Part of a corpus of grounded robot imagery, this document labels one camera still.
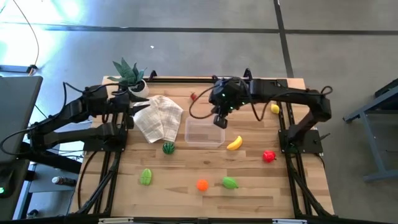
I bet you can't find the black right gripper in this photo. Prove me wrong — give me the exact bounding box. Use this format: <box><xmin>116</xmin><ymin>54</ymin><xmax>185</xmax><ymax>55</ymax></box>
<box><xmin>208</xmin><ymin>77</ymin><xmax>249</xmax><ymax>114</ymax></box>

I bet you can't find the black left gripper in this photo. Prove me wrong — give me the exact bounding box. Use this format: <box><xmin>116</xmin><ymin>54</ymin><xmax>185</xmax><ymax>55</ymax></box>
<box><xmin>108</xmin><ymin>92</ymin><xmax>151</xmax><ymax>117</ymax></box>

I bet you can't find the yellow toy banana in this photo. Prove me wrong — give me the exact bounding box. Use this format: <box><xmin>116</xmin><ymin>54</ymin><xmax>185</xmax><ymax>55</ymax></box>
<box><xmin>226</xmin><ymin>135</ymin><xmax>243</xmax><ymax>152</ymax></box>

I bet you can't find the green toy watermelon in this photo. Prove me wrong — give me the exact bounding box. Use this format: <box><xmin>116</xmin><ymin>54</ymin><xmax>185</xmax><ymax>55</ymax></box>
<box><xmin>162</xmin><ymin>141</ymin><xmax>176</xmax><ymax>156</ymax></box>

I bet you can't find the light green toy gourd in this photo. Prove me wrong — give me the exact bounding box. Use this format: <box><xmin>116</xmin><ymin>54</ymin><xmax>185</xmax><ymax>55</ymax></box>
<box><xmin>139</xmin><ymin>168</ymin><xmax>153</xmax><ymax>187</ymax></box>

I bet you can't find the red toy bell pepper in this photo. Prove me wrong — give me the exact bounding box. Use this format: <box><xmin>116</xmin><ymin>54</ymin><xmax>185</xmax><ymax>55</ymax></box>
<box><xmin>262</xmin><ymin>149</ymin><xmax>277</xmax><ymax>164</ymax></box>

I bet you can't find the green textured toy fruit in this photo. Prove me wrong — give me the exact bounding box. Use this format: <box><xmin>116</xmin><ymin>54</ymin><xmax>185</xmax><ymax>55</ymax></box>
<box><xmin>221</xmin><ymin>176</ymin><xmax>239</xmax><ymax>190</ymax></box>

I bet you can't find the orange toy orange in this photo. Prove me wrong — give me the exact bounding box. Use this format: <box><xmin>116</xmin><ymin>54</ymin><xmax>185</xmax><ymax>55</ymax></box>
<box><xmin>196</xmin><ymin>179</ymin><xmax>210</xmax><ymax>192</ymax></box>

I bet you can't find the clear plastic tupperware container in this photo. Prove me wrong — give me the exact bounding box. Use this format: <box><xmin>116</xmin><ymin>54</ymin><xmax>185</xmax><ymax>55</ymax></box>
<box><xmin>184</xmin><ymin>116</ymin><xmax>226</xmax><ymax>148</ymax></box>

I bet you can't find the white plant pot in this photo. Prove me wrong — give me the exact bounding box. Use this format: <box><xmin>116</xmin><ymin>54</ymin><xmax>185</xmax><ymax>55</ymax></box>
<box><xmin>127</xmin><ymin>79</ymin><xmax>150</xmax><ymax>99</ymax></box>

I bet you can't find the white checked cloth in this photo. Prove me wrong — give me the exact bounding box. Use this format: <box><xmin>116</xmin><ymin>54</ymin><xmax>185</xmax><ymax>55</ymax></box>
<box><xmin>132</xmin><ymin>95</ymin><xmax>184</xmax><ymax>144</ymax></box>

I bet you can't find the green artificial plant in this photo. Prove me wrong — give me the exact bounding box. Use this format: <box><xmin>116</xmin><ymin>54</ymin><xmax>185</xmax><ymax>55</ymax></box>
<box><xmin>107</xmin><ymin>57</ymin><xmax>147</xmax><ymax>88</ymax></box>

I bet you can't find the white paper box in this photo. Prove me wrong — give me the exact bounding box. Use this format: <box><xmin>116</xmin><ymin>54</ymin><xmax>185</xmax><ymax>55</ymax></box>
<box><xmin>58</xmin><ymin>141</ymin><xmax>85</xmax><ymax>160</ymax></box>

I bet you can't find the black desk support bar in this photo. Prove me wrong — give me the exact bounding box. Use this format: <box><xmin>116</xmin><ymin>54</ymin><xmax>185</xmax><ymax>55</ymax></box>
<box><xmin>20</xmin><ymin>141</ymin><xmax>82</xmax><ymax>174</ymax></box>

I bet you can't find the brown bottle white cap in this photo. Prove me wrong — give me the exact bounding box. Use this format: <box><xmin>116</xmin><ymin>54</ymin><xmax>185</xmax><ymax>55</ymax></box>
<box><xmin>51</xmin><ymin>175</ymin><xmax>77</xmax><ymax>187</ymax></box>

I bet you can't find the grey desk panel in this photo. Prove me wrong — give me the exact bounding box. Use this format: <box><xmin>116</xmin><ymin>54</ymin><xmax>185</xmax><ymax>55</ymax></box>
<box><xmin>0</xmin><ymin>75</ymin><xmax>44</xmax><ymax>164</ymax></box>

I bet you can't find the black computer case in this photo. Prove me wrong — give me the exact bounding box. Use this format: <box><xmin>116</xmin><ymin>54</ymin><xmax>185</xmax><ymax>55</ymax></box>
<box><xmin>0</xmin><ymin>158</ymin><xmax>30</xmax><ymax>220</ymax></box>

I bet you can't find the black aluminium table frame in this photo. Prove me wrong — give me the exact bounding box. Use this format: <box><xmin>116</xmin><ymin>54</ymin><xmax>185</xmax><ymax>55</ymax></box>
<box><xmin>70</xmin><ymin>67</ymin><xmax>336</xmax><ymax>223</ymax></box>

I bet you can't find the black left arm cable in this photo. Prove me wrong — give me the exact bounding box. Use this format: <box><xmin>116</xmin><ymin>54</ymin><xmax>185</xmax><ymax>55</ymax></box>
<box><xmin>0</xmin><ymin>81</ymin><xmax>94</xmax><ymax>156</ymax></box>

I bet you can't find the thin floor cable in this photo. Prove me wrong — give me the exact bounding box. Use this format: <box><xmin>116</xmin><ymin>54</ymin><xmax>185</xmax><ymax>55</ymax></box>
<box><xmin>11</xmin><ymin>0</ymin><xmax>40</xmax><ymax>75</ymax></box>

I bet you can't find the white bracket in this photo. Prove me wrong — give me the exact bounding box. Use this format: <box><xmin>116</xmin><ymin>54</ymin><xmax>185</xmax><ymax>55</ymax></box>
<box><xmin>272</xmin><ymin>218</ymin><xmax>308</xmax><ymax>224</ymax></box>
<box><xmin>98</xmin><ymin>217</ymin><xmax>134</xmax><ymax>224</ymax></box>

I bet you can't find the blue grey table frame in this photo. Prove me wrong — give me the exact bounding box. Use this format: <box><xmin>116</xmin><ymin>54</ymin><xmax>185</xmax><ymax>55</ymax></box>
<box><xmin>343</xmin><ymin>77</ymin><xmax>398</xmax><ymax>183</ymax></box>

